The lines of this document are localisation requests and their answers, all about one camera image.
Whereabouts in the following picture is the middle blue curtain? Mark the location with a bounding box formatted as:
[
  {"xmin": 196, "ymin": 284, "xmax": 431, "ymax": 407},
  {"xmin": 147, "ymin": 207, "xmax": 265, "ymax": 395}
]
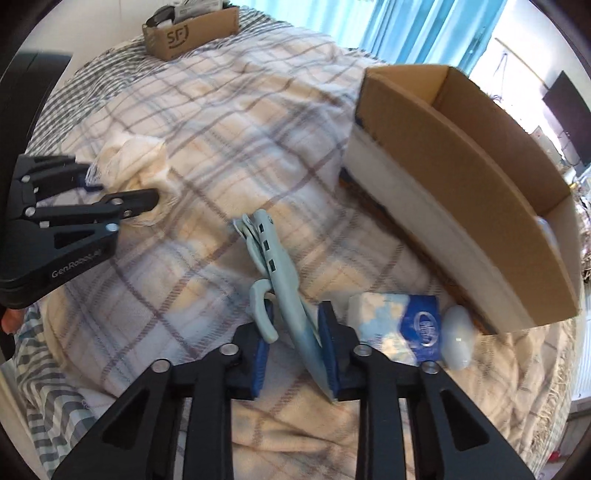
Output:
[{"xmin": 360, "ymin": 0, "xmax": 507, "ymax": 75}]

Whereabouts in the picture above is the pale blue oval case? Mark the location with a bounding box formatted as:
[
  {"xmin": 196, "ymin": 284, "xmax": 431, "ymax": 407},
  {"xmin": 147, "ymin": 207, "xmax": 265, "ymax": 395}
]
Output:
[{"xmin": 441, "ymin": 305, "xmax": 477, "ymax": 371}]

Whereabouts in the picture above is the blue Vinda tissue pack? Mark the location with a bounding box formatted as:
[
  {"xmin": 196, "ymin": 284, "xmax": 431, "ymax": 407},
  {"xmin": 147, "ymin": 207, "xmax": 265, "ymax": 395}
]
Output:
[{"xmin": 346, "ymin": 292, "xmax": 441, "ymax": 366}]

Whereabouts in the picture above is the plaid beige blanket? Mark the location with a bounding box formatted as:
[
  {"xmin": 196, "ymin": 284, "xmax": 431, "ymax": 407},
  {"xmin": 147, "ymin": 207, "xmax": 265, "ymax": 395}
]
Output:
[{"xmin": 27, "ymin": 22, "xmax": 578, "ymax": 479}]

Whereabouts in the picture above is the gingham grey bed sheet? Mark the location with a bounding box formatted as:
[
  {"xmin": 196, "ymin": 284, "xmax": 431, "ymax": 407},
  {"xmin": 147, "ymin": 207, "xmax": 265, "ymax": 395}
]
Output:
[{"xmin": 13, "ymin": 6, "xmax": 297, "ymax": 480}]

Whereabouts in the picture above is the white cloth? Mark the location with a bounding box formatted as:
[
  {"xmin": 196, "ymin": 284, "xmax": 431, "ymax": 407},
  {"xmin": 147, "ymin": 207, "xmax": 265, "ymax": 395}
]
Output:
[{"xmin": 86, "ymin": 131, "xmax": 181, "ymax": 227}]

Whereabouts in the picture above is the small SF cardboard box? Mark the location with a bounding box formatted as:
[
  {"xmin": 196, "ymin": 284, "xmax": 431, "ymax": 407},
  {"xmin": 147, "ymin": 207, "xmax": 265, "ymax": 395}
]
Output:
[{"xmin": 142, "ymin": 6, "xmax": 239, "ymax": 61}]

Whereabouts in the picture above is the light green clothes hanger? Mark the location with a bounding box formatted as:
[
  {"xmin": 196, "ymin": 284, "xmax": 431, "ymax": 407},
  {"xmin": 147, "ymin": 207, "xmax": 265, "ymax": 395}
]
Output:
[{"xmin": 232, "ymin": 209, "xmax": 335, "ymax": 400}]

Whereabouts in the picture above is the black wall television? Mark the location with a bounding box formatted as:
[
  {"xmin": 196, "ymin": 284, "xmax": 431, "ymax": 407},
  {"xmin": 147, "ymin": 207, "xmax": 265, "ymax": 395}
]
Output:
[{"xmin": 543, "ymin": 71, "xmax": 591, "ymax": 167}]

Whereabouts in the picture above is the large open cardboard box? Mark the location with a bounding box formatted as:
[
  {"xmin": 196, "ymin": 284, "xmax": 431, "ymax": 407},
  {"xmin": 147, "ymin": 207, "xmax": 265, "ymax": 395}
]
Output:
[{"xmin": 339, "ymin": 65, "xmax": 582, "ymax": 334}]

